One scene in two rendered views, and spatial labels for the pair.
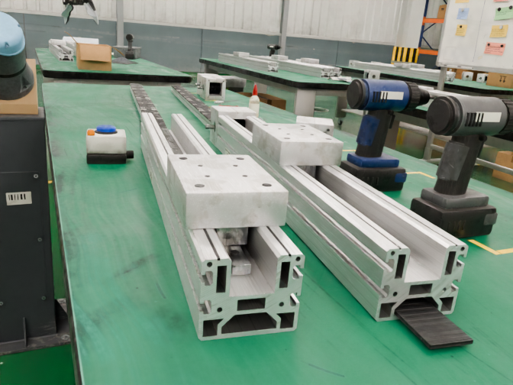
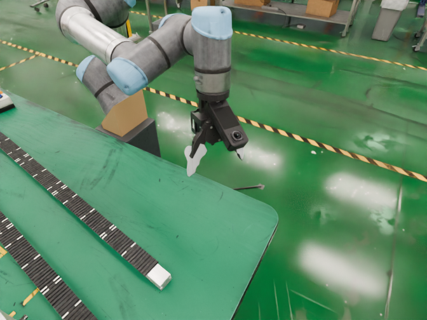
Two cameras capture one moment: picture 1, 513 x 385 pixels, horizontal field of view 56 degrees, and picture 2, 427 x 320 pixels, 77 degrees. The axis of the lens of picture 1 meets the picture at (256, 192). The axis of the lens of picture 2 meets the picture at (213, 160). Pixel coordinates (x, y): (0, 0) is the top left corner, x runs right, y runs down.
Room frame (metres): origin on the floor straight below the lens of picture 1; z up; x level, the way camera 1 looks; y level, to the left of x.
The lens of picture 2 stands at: (2.59, 0.54, 1.53)
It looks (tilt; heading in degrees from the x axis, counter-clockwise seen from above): 43 degrees down; 146
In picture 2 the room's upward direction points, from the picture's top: straight up
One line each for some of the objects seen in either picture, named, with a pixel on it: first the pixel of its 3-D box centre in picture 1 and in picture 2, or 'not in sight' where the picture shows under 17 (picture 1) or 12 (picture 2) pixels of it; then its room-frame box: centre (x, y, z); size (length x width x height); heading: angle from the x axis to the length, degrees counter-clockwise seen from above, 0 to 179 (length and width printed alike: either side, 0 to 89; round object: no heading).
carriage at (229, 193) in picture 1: (220, 197); not in sight; (0.55, 0.04, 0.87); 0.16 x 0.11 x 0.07; 18
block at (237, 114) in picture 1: (227, 127); not in sight; (1.27, 0.09, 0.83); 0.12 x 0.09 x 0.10; 108
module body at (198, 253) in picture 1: (186, 177); not in sight; (0.79, 0.12, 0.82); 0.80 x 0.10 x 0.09; 18
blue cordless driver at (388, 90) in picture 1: (389, 135); not in sight; (0.98, -0.26, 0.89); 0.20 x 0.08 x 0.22; 111
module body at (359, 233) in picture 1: (291, 176); not in sight; (0.85, -0.06, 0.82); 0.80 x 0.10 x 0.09; 18
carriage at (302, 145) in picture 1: (293, 150); not in sight; (0.85, -0.06, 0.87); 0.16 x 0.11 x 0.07; 18
